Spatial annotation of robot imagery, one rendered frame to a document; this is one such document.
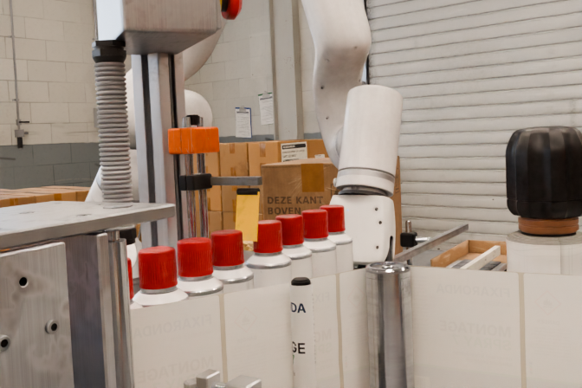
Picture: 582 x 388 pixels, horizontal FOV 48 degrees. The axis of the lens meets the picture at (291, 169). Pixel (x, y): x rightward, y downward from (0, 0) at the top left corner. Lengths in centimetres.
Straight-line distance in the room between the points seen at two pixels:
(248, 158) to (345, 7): 366
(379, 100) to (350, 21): 12
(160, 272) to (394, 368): 21
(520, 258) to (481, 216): 463
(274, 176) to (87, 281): 107
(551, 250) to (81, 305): 48
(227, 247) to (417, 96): 493
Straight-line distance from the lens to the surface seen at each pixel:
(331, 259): 82
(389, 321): 56
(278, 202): 141
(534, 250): 71
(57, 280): 33
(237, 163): 469
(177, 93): 81
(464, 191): 538
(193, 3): 67
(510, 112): 520
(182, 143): 75
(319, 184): 137
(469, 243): 189
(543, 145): 70
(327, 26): 99
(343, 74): 103
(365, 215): 92
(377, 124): 95
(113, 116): 69
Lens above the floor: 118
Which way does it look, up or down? 3 degrees down
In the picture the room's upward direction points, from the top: 3 degrees counter-clockwise
